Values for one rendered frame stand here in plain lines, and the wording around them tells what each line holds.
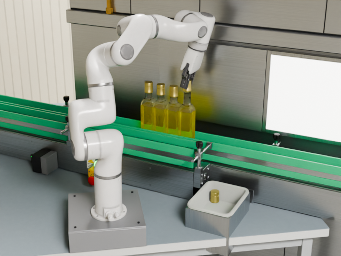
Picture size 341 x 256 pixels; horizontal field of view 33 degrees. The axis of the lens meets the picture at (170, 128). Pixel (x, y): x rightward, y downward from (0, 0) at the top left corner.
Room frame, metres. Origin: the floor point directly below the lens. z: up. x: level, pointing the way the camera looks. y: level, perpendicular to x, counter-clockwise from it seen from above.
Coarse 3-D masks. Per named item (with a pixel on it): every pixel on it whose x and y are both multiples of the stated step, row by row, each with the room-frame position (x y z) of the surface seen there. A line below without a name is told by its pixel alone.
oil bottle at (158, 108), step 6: (156, 102) 2.19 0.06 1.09; (162, 102) 2.19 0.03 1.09; (156, 108) 2.18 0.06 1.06; (162, 108) 2.17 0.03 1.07; (156, 114) 2.18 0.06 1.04; (162, 114) 2.17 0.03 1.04; (156, 120) 2.18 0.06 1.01; (162, 120) 2.17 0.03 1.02; (156, 126) 2.18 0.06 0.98; (162, 126) 2.17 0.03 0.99; (162, 132) 2.17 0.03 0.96
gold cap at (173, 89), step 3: (171, 87) 2.17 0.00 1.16; (174, 87) 2.17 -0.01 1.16; (177, 87) 2.17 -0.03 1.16; (171, 90) 2.17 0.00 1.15; (174, 90) 2.17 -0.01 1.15; (177, 90) 2.17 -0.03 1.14; (171, 93) 2.17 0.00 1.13; (174, 93) 2.17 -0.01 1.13; (177, 93) 2.17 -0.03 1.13; (171, 96) 2.17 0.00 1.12; (174, 96) 2.17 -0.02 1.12; (177, 96) 2.17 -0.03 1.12
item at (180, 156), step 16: (0, 112) 2.42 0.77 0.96; (16, 128) 2.38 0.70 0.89; (32, 128) 2.34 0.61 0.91; (48, 128) 2.30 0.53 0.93; (64, 128) 2.26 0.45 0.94; (128, 144) 2.13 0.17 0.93; (144, 144) 2.09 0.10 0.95; (160, 144) 2.06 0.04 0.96; (160, 160) 2.06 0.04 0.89; (176, 160) 2.03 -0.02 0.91
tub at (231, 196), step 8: (208, 184) 1.95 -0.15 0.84; (216, 184) 1.96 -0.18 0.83; (224, 184) 1.95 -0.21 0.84; (200, 192) 1.89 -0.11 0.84; (208, 192) 1.95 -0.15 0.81; (224, 192) 1.94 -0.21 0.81; (232, 192) 1.93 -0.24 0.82; (240, 192) 1.92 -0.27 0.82; (248, 192) 1.89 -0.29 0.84; (192, 200) 1.83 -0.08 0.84; (200, 200) 1.88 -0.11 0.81; (208, 200) 1.94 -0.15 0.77; (224, 200) 1.94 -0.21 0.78; (232, 200) 1.93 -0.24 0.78; (240, 200) 1.82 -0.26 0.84; (192, 208) 1.78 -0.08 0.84; (200, 208) 1.77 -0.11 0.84; (208, 208) 1.89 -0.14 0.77; (216, 208) 1.89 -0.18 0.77; (224, 208) 1.89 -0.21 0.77; (232, 208) 1.89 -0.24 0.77; (224, 216) 1.72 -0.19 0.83
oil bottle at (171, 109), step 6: (168, 108) 2.16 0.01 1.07; (174, 108) 2.15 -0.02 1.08; (168, 114) 2.16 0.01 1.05; (174, 114) 2.15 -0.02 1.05; (168, 120) 2.16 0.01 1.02; (174, 120) 2.15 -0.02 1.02; (168, 126) 2.16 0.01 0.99; (174, 126) 2.15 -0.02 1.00; (168, 132) 2.16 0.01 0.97; (174, 132) 2.15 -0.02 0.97
